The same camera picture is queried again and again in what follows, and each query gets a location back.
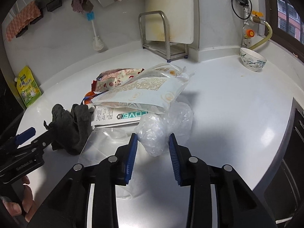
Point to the yellow green refill pouch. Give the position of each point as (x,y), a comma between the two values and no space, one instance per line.
(28,89)

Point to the orange pipe cap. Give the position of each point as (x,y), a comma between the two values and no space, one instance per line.
(249,33)

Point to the large clear printed food pouch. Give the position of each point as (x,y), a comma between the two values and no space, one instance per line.
(142,90)

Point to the white packet with teal print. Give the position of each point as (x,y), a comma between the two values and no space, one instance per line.
(111,116)

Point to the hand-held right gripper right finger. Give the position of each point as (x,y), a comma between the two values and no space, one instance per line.
(174,161)

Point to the dark grey cloth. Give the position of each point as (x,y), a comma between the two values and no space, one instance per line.
(73,128)

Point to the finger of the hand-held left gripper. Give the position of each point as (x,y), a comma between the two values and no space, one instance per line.
(26,134)
(40,141)

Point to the blue white bottle brush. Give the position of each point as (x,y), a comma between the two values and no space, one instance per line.
(95,32)

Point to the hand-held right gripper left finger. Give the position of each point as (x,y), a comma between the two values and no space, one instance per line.
(131,156)

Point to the black wall hook rack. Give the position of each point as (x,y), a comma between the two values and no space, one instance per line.
(53,1)

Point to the window with metal bars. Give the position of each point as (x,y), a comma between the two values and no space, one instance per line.
(288,11)

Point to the clear plastic bag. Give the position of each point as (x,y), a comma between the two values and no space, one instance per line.
(161,128)

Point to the flat clear plastic sheet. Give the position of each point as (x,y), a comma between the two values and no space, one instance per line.
(104,144)

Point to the orange sponge cloth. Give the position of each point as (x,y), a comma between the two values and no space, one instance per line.
(22,20)

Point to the red white snack wrapper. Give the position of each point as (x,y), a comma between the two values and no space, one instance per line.
(111,79)

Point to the person's left hand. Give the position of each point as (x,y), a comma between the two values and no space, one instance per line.
(28,194)

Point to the white cutting board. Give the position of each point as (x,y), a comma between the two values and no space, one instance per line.
(171,11)

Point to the dark cabinet front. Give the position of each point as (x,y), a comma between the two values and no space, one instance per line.
(285,171)

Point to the metal cutting board rack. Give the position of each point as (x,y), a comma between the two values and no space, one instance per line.
(166,45)

